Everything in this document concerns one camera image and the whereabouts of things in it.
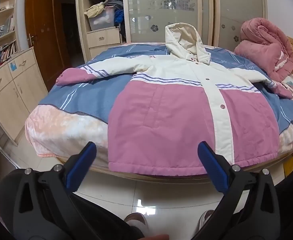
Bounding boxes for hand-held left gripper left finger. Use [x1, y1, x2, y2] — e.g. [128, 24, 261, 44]
[12, 142, 97, 235]

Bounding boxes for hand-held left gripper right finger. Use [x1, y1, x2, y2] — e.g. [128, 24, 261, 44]
[198, 141, 281, 235]

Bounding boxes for pink and white hooded jacket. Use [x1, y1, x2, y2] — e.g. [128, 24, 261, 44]
[56, 23, 293, 177]

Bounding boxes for blue clothes pile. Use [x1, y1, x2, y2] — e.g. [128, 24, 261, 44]
[113, 9, 124, 27]

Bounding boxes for grey folded clothes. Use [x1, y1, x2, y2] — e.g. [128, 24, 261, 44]
[104, 0, 123, 9]

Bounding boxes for person's shoe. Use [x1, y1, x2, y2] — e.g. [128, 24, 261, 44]
[199, 210, 215, 228]
[124, 212, 148, 233]

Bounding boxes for person's dark trousers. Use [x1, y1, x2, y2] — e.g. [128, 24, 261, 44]
[81, 197, 147, 240]

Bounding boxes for blue striped blanket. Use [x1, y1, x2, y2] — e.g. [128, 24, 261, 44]
[39, 42, 293, 134]

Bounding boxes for yellow cardboard box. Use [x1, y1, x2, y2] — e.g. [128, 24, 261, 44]
[283, 150, 293, 178]

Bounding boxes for beige wooden cabinet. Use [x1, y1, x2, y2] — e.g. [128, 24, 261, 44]
[0, 46, 49, 147]

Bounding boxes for beige wardrobe drawer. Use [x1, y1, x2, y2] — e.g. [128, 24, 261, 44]
[86, 27, 120, 48]

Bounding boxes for pink folded quilt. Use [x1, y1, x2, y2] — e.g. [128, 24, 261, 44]
[234, 17, 293, 82]

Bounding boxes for row of books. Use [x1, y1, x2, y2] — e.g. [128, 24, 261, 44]
[0, 41, 18, 69]

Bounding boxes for brown wooden door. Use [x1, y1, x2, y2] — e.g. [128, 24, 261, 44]
[24, 0, 72, 93]

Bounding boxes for clear plastic storage box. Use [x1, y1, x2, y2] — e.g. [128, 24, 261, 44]
[89, 7, 115, 30]

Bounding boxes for pale yellow crumpled cloth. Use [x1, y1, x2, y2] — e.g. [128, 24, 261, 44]
[84, 2, 108, 18]

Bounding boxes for beige wardrobe with frosted doors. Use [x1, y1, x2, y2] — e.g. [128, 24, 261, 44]
[75, 0, 268, 58]

